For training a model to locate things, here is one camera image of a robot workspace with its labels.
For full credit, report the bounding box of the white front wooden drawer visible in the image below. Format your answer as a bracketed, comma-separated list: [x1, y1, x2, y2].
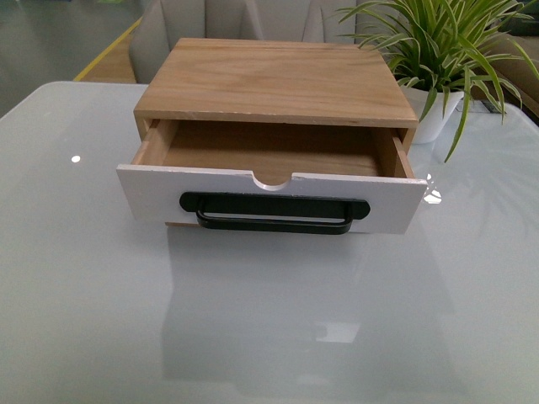
[116, 120, 427, 234]

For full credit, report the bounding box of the wooden drawer cabinet box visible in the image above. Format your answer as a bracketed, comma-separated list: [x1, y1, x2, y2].
[134, 38, 418, 156]

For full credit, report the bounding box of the white plant pot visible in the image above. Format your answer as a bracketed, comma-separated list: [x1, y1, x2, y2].
[401, 87, 464, 144]

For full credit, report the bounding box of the grey sofa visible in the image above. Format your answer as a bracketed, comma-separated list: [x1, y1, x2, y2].
[129, 1, 538, 109]

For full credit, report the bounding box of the green spider plant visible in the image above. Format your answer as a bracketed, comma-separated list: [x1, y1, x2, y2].
[335, 0, 538, 149]

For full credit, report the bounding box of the black metal drawer handle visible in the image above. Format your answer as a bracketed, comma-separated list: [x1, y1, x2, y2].
[179, 192, 371, 235]

